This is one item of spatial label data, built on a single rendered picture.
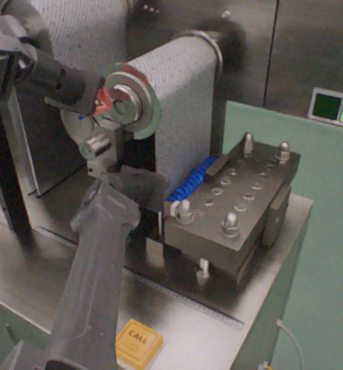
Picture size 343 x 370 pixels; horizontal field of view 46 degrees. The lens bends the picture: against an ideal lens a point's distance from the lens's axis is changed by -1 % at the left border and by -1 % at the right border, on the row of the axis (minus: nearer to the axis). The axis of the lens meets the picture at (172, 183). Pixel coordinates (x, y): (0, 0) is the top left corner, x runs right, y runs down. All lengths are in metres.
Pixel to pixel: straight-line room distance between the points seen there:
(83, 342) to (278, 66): 0.77
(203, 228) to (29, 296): 0.38
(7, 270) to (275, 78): 0.73
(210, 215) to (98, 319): 0.50
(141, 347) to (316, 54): 0.68
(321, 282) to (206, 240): 1.45
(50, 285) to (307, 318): 1.37
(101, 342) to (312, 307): 1.76
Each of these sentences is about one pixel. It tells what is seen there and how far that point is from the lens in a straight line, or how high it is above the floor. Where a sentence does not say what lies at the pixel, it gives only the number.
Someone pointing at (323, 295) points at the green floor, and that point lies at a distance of 2.13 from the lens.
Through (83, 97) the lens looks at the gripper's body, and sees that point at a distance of 0.66.
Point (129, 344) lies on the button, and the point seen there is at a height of 0.92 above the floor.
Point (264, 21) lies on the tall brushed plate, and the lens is 0.96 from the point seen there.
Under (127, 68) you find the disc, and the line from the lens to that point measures 0.74.
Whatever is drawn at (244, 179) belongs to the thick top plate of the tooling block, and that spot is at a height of 1.03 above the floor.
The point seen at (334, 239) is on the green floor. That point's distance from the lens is 2.44.
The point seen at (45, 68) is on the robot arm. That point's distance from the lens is 0.60.
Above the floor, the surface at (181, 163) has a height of 1.08.
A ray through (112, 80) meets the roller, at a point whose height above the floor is 1.29.
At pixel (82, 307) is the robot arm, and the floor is 1.27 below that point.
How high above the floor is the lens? 1.56
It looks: 36 degrees down
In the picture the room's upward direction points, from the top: straight up
